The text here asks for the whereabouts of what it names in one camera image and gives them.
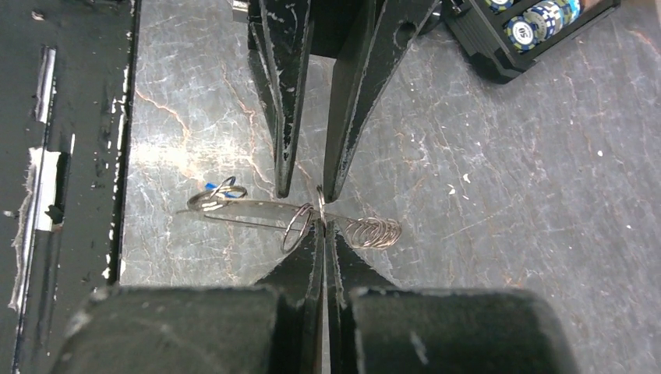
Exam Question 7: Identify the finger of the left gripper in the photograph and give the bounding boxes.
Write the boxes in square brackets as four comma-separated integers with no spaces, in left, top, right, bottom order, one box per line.
[249,1,313,198]
[323,1,438,202]

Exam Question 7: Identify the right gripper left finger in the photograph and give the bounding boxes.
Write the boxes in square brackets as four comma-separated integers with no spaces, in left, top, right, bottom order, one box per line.
[51,222,324,373]

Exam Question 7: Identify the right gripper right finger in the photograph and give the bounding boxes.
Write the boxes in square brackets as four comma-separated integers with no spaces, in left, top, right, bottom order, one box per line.
[324,222,579,373]

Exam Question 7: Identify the metal key organizer plate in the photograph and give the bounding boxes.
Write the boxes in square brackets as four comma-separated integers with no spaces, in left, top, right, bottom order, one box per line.
[175,175,403,255]

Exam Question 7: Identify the black poker chip case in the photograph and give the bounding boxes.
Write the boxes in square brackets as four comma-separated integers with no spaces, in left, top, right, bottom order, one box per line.
[440,0,621,84]

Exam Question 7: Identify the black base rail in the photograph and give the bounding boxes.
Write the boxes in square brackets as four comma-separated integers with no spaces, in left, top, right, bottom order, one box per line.
[1,1,140,373]

